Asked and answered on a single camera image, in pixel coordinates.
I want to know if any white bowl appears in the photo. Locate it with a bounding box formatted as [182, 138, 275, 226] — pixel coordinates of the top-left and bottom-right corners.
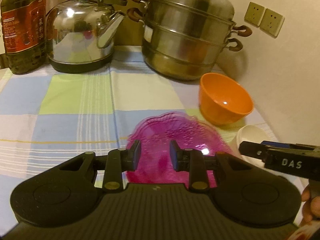
[228, 125, 278, 168]

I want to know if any large pink plastic plate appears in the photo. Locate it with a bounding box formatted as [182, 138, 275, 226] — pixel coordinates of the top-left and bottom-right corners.
[125, 111, 234, 189]

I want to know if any wall socket pair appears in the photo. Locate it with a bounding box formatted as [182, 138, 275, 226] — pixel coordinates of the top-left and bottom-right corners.
[244, 2, 285, 38]

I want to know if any steel steamer pot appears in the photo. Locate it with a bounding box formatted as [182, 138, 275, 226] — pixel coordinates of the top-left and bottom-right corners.
[127, 0, 252, 81]

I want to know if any checked tablecloth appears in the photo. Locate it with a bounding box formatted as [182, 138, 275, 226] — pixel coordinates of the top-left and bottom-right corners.
[0, 45, 306, 230]

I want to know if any steel kettle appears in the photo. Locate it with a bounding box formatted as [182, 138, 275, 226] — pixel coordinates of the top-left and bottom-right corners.
[46, 0, 127, 74]

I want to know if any cooking oil bottle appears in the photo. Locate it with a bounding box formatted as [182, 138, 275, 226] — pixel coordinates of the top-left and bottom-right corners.
[1, 0, 46, 75]

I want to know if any orange plastic bowl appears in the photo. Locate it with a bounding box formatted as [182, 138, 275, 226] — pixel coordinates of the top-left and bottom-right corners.
[199, 73, 254, 126]

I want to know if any person's right hand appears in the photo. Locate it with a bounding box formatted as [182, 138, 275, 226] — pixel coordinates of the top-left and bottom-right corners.
[288, 185, 320, 240]

